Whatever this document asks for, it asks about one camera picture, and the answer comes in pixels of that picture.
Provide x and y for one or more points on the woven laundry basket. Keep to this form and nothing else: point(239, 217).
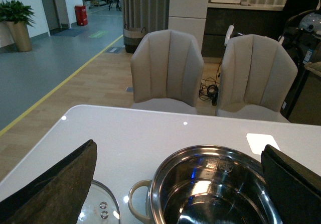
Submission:
point(132, 37)

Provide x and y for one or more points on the black baby stroller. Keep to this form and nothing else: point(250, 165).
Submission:
point(301, 40)

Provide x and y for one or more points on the beige chair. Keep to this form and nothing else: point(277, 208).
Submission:
point(256, 76)
point(166, 70)

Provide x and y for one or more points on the glass pot lid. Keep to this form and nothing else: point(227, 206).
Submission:
point(100, 205)

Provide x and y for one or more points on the white cabinet column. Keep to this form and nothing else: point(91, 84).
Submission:
point(188, 16)

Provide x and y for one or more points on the potted green plant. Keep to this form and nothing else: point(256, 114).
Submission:
point(17, 17)

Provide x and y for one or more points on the grey electric cooking pot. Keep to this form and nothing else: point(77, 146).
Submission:
point(206, 184)

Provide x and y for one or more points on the beige chair on right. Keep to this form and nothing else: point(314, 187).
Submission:
point(256, 76)

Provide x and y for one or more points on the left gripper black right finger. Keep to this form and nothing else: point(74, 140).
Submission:
point(293, 188)

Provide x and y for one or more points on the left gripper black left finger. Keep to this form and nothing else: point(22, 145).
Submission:
point(57, 195)

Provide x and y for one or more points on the red bin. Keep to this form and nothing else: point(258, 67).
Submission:
point(81, 15)

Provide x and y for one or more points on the beige chair on left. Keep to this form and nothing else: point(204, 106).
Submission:
point(166, 70)

